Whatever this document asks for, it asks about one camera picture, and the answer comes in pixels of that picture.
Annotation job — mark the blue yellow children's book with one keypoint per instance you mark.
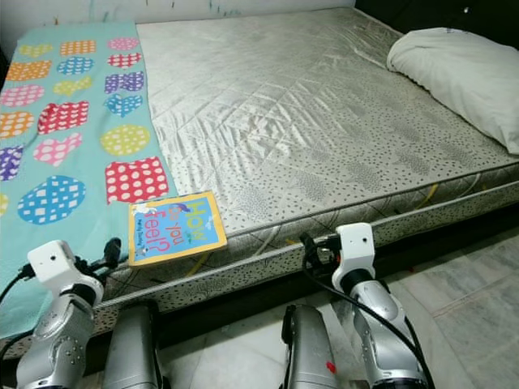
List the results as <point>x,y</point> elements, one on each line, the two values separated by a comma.
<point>177,230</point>

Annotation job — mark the white printed pillow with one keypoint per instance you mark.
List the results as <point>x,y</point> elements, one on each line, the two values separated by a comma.
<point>462,77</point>

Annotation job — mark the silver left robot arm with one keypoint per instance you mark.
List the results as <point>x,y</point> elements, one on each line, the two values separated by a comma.
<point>61,340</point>

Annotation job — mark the silver right robot leg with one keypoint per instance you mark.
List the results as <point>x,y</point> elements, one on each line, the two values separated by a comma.
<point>312,352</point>

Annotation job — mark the teal patchwork polka dot blanket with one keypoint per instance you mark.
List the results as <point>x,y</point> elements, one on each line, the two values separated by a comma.
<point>81,121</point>

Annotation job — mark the quilted grey mattress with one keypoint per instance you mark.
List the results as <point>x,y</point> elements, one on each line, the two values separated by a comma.
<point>292,105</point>

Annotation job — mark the black tufted headboard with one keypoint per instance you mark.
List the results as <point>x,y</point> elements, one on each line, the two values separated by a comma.
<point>430,10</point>

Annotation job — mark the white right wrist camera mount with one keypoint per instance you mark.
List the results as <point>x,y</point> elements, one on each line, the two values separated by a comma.
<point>355,247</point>

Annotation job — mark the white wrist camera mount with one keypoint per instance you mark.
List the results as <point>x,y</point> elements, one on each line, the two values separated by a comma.
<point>355,247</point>
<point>58,266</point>

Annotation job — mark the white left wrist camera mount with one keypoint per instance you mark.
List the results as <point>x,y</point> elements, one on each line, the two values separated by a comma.
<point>58,266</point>

